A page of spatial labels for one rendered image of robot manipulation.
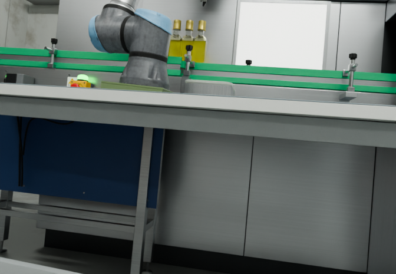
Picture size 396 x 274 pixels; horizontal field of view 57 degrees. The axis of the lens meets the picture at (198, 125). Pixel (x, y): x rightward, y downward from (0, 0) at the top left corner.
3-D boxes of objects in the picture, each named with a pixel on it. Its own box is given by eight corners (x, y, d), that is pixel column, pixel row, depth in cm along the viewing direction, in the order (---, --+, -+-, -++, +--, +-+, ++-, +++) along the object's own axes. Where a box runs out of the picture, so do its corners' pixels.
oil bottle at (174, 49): (179, 82, 168) (183, 37, 169) (177, 81, 163) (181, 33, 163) (167, 82, 169) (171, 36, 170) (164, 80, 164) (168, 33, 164)
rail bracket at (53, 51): (57, 70, 160) (60, 39, 160) (48, 66, 152) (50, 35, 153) (48, 69, 160) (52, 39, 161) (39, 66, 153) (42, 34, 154)
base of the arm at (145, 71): (158, 87, 101) (164, 52, 101) (109, 82, 105) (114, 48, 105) (175, 94, 116) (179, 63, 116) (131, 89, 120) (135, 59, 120)
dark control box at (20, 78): (32, 96, 159) (35, 77, 159) (21, 93, 151) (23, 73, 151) (15, 95, 160) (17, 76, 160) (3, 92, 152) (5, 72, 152)
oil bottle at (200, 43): (204, 84, 166) (208, 38, 167) (202, 82, 161) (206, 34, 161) (191, 83, 167) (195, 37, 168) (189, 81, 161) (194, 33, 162)
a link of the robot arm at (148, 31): (155, 52, 103) (162, 5, 103) (116, 50, 108) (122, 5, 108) (175, 62, 114) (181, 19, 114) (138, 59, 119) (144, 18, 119)
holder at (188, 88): (233, 114, 155) (235, 95, 155) (229, 108, 128) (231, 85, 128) (194, 111, 157) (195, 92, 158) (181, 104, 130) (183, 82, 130)
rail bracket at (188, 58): (194, 80, 160) (197, 52, 160) (187, 73, 143) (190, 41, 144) (187, 79, 160) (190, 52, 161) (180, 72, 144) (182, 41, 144)
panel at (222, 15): (324, 75, 170) (329, 3, 171) (325, 73, 167) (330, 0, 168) (138, 63, 184) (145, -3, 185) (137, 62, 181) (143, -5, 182)
